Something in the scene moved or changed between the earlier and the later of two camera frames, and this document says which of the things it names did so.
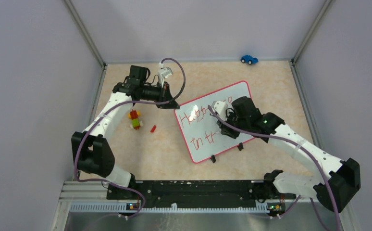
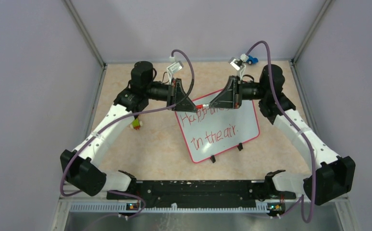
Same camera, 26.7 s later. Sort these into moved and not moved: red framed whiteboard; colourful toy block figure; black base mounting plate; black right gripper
Moved: black right gripper
Not moved: black base mounting plate; colourful toy block figure; red framed whiteboard
